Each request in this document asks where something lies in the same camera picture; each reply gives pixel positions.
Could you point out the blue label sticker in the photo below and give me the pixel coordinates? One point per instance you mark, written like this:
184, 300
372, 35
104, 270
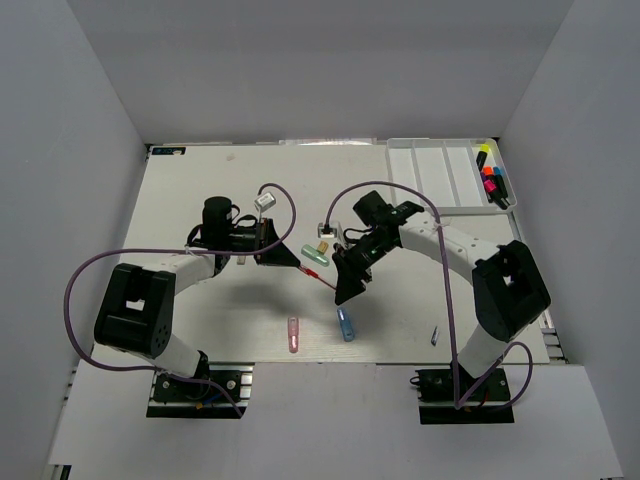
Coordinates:
168, 151

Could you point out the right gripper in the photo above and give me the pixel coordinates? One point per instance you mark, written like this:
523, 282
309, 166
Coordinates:
351, 272

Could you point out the pink highlighter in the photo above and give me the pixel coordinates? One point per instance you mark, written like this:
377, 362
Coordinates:
492, 191

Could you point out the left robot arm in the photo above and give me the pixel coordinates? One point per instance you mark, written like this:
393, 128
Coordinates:
136, 313

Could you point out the yellow highlighter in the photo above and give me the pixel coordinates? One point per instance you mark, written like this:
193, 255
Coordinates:
481, 157

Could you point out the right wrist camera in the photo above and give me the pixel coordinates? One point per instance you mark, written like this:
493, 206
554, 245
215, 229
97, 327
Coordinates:
329, 230

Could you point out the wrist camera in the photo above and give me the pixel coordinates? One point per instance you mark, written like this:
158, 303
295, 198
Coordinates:
264, 202
329, 230

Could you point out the green stapler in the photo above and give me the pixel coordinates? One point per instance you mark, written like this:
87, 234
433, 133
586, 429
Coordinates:
314, 255

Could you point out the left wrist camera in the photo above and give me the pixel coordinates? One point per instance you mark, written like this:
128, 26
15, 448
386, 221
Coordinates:
264, 202

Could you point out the small brown eraser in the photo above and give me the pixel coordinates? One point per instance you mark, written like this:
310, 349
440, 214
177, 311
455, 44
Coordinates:
323, 247

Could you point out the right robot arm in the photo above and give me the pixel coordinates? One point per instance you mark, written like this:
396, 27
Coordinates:
508, 289

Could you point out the blue stapler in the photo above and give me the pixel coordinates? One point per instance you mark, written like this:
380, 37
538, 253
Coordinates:
345, 324

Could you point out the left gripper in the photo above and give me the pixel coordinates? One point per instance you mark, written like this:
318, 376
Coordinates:
278, 255

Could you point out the red pen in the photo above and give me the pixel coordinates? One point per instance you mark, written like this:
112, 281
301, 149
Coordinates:
310, 273

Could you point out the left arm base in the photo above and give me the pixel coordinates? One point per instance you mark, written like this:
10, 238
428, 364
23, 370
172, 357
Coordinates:
173, 399

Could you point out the pink stapler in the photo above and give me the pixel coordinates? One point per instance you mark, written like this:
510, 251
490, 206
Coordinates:
293, 333

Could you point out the white divided tray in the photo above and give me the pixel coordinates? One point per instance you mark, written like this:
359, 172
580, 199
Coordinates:
445, 171

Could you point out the small purple pen cap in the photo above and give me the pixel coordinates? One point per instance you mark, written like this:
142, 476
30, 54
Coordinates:
435, 336

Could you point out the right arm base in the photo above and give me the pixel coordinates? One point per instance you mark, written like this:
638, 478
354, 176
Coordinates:
434, 388

